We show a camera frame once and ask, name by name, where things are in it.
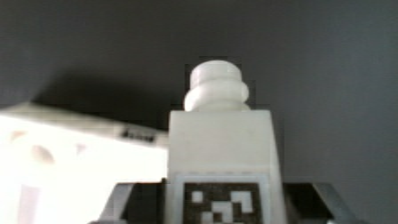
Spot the white leg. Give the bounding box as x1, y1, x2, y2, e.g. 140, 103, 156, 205
163, 60, 288, 224

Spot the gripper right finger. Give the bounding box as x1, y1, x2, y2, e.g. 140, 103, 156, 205
284, 182, 368, 224

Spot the white square tabletop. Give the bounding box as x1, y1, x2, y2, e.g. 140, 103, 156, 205
0, 102, 169, 224

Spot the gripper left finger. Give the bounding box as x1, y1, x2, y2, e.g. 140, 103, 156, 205
87, 182, 165, 224

